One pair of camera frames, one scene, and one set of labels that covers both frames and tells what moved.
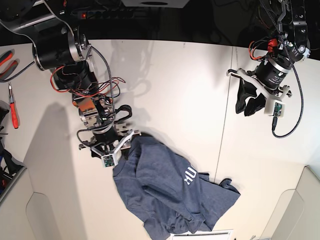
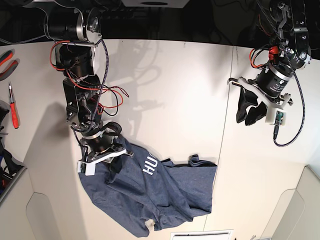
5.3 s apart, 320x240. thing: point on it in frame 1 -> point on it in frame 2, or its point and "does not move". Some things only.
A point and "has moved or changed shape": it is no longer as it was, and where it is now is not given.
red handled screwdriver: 13,108 does not move
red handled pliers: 6,74 does not move
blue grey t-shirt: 166,192 has moved or changed shape
